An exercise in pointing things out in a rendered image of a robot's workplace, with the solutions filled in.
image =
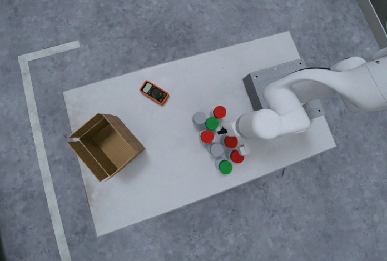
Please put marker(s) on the orange digital multimeter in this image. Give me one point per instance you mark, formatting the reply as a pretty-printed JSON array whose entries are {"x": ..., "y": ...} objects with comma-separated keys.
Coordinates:
[{"x": 154, "y": 92}]

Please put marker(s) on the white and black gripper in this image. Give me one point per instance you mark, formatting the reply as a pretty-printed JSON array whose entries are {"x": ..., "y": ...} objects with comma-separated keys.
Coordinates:
[{"x": 229, "y": 128}]

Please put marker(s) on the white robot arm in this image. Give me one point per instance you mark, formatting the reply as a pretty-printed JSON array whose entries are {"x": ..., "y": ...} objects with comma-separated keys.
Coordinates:
[{"x": 362, "y": 86}]

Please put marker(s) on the open brown cardboard box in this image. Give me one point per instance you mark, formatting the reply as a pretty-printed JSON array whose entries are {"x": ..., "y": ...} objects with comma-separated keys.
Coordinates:
[{"x": 105, "y": 145}]

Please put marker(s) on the green bottle cap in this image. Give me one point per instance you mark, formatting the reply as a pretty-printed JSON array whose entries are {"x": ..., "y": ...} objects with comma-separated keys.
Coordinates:
[
  {"x": 223, "y": 165},
  {"x": 210, "y": 123}
]

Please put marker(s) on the red bottle cap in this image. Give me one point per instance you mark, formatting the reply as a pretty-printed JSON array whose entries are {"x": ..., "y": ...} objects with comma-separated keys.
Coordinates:
[
  {"x": 206, "y": 136},
  {"x": 218, "y": 112},
  {"x": 230, "y": 142},
  {"x": 233, "y": 155}
]

